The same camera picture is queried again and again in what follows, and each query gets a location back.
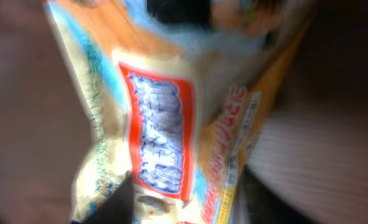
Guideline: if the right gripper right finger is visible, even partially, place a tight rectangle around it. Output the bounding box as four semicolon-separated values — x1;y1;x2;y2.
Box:
233;168;314;224

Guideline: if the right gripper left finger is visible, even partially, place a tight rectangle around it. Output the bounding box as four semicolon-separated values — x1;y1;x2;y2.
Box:
78;171;134;223

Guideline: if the yellow snack bag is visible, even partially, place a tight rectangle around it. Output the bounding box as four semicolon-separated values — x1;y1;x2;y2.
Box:
45;0;316;223

